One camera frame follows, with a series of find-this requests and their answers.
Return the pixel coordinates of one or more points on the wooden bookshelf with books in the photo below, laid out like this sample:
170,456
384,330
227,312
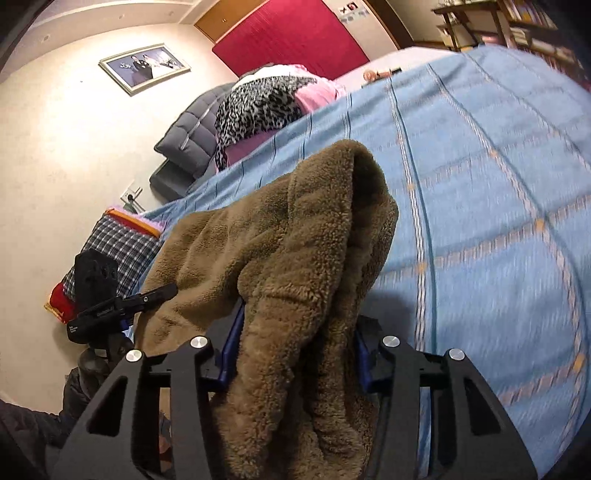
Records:
545,41

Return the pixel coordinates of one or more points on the small wooden shelf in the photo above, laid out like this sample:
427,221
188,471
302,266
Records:
466,27

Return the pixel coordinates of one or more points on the small brown object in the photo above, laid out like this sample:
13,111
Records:
376,74

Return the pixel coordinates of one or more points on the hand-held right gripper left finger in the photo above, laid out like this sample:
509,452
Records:
231,344

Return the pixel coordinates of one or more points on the purple pillow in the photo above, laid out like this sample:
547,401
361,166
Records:
249,145

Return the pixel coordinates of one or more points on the dark plaid pillow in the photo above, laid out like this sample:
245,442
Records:
120,244

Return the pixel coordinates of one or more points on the white wall socket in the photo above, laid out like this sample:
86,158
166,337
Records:
130,196

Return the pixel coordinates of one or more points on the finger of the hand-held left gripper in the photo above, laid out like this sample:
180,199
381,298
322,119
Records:
157,293

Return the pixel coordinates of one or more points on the framed wall picture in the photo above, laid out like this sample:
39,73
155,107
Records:
143,67

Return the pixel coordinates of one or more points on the dark grey cushion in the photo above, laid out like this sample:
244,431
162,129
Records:
171,182

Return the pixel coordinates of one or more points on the red curtain panel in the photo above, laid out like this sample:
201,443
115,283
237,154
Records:
286,37

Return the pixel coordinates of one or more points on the blue checked bedspread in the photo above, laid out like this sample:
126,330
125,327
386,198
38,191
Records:
485,207

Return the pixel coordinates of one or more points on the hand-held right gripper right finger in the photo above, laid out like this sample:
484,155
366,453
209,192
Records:
362,364

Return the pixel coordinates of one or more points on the pink bed sheet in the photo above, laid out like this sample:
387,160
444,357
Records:
415,57

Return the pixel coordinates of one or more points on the person's left forearm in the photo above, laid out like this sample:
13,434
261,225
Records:
27,424

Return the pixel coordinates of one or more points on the small wall photos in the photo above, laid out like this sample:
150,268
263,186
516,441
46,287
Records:
353,13

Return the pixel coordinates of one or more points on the red cloth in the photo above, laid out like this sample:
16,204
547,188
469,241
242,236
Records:
60,300

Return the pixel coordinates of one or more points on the brown fleece pants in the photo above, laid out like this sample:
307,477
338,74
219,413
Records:
286,277

